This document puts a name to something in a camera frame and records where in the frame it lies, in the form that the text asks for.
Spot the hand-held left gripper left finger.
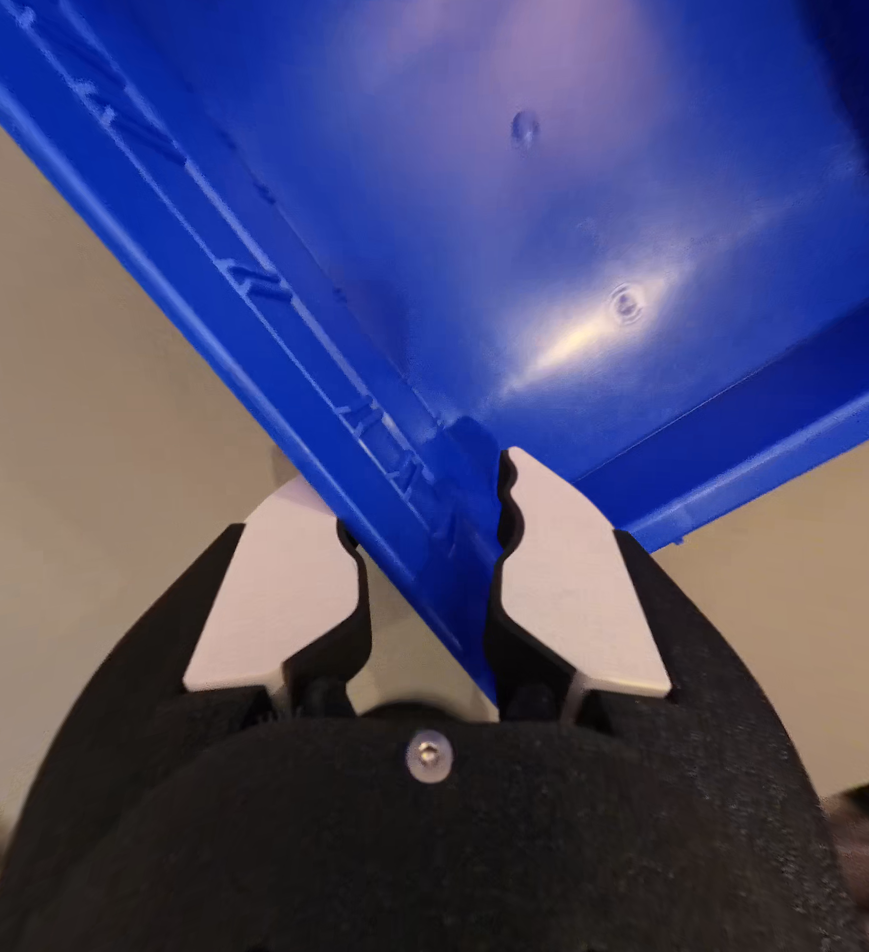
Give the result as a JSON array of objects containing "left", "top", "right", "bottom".
[{"left": 181, "top": 476, "right": 373, "bottom": 716}]

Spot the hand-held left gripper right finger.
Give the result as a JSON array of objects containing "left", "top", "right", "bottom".
[{"left": 485, "top": 446, "right": 673, "bottom": 724}]

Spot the blue plastic bin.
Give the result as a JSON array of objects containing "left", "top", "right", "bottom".
[{"left": 0, "top": 0, "right": 869, "bottom": 704}]

